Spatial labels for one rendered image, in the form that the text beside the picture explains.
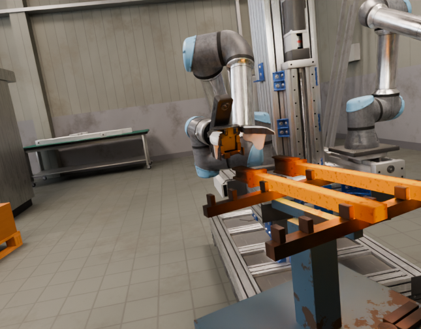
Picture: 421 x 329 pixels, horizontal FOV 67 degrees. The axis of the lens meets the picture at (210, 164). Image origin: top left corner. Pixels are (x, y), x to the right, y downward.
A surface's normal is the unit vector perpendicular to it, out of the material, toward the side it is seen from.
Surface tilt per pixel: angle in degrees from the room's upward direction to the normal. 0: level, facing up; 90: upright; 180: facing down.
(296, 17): 90
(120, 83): 90
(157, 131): 90
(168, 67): 90
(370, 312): 0
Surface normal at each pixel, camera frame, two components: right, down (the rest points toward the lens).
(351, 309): -0.13, -0.98
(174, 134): 0.14, 0.16
